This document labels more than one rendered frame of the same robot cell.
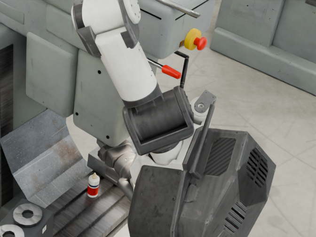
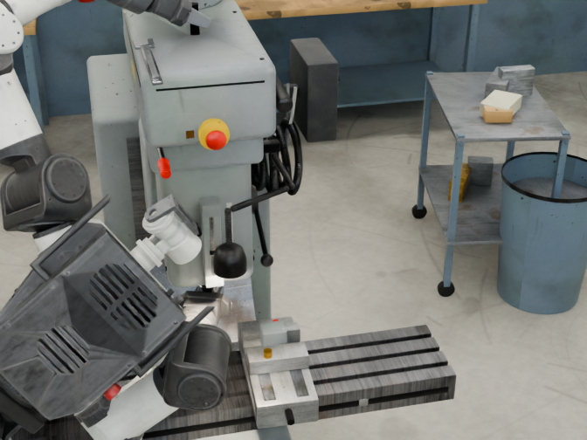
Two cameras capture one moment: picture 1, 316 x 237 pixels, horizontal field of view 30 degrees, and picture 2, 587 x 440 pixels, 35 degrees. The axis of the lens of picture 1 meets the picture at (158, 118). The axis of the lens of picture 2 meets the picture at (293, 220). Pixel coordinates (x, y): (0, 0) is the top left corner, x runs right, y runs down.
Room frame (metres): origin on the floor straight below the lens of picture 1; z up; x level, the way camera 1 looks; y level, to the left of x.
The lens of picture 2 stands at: (0.47, -1.41, 2.51)
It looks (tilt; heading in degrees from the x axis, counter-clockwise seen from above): 29 degrees down; 49
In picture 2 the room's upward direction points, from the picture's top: straight up
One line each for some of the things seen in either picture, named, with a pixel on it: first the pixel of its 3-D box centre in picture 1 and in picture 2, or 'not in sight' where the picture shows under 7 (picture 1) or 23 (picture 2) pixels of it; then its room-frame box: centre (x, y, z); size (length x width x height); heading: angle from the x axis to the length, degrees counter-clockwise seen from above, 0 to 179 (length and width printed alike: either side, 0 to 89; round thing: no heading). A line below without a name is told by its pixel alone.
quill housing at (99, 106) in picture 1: (114, 87); (203, 208); (1.55, 0.15, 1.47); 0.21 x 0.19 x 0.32; 152
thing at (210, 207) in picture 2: not in sight; (211, 242); (1.49, 0.05, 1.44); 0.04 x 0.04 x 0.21; 62
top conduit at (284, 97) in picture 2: not in sight; (261, 66); (1.69, 0.11, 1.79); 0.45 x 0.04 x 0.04; 62
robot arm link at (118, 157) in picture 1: (122, 159); (200, 316); (1.47, 0.09, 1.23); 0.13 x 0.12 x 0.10; 131
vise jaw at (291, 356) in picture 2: not in sight; (277, 358); (1.66, 0.03, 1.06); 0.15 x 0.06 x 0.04; 150
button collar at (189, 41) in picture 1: (192, 39); (213, 134); (1.44, -0.05, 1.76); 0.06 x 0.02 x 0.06; 152
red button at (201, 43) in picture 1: (199, 43); (215, 139); (1.43, -0.07, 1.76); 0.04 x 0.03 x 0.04; 152
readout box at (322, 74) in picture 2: not in sight; (314, 89); (1.98, 0.26, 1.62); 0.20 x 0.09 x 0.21; 62
